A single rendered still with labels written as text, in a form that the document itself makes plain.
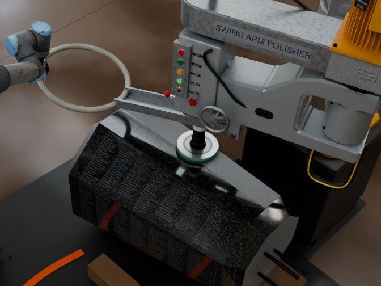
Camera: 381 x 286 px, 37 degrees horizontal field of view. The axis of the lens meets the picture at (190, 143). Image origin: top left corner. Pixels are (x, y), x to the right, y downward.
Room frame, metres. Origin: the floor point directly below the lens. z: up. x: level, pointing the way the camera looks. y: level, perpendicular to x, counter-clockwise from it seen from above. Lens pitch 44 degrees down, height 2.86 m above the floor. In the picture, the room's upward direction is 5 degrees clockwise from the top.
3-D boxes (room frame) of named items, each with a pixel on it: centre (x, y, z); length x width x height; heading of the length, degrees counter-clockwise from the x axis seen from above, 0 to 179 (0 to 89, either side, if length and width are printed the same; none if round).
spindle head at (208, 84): (2.06, -0.11, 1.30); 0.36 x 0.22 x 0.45; 69
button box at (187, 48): (2.01, 0.07, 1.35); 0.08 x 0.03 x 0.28; 69
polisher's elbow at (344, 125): (1.86, -0.65, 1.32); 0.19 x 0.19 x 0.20
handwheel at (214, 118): (1.94, -0.11, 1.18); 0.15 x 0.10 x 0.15; 69
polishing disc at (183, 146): (2.09, -0.04, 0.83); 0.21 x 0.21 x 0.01
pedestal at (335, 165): (2.50, -0.74, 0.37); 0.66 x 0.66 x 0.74; 49
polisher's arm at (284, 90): (1.94, -0.40, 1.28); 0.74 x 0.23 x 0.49; 69
